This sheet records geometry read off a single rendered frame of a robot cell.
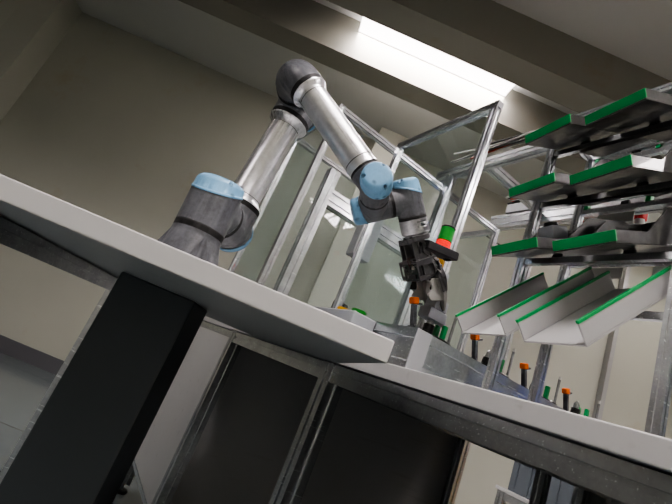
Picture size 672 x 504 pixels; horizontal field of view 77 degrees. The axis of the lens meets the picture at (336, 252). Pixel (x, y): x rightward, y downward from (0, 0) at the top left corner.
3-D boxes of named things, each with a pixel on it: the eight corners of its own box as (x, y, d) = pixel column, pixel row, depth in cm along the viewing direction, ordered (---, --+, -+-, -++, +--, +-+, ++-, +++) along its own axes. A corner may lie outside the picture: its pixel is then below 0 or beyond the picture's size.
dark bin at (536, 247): (537, 248, 86) (533, 213, 88) (491, 256, 98) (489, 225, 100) (629, 252, 97) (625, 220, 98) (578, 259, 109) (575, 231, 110)
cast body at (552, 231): (550, 250, 94) (548, 220, 95) (535, 253, 98) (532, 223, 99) (578, 252, 97) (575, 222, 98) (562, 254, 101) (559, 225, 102)
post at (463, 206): (413, 355, 133) (496, 105, 161) (406, 354, 136) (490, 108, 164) (419, 359, 134) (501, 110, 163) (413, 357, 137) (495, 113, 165)
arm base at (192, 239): (135, 246, 88) (156, 205, 91) (165, 267, 103) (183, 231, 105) (200, 269, 86) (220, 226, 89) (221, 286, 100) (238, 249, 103)
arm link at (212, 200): (166, 210, 92) (192, 158, 96) (187, 232, 105) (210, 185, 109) (216, 227, 91) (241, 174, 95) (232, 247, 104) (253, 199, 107)
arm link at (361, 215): (348, 187, 106) (390, 177, 107) (348, 205, 117) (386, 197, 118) (356, 215, 104) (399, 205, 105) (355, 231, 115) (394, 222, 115)
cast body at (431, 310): (428, 316, 111) (436, 292, 113) (417, 315, 115) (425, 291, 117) (449, 328, 115) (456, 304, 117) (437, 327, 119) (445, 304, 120)
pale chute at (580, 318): (587, 347, 67) (578, 320, 67) (523, 342, 79) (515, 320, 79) (683, 286, 78) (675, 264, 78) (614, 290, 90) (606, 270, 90)
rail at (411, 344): (403, 373, 87) (419, 323, 90) (253, 330, 163) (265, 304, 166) (421, 381, 89) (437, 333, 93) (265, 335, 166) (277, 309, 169)
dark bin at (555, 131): (570, 123, 96) (567, 92, 97) (525, 145, 108) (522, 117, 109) (651, 139, 106) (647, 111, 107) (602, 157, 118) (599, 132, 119)
